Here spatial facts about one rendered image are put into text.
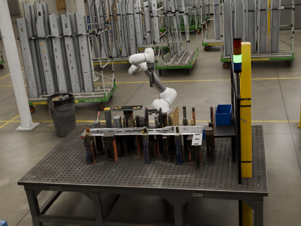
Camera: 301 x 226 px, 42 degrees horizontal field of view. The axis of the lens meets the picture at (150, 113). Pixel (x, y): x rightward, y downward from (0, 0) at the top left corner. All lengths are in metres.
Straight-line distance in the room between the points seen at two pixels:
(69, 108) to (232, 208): 3.60
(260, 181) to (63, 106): 4.16
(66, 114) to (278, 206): 4.00
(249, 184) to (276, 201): 1.12
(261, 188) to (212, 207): 1.12
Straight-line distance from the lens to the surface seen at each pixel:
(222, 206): 4.77
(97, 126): 4.62
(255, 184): 3.83
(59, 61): 8.78
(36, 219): 4.65
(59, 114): 7.10
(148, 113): 4.45
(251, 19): 11.17
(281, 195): 5.02
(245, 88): 3.58
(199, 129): 4.27
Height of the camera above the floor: 2.64
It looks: 20 degrees down
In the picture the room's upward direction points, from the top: 6 degrees counter-clockwise
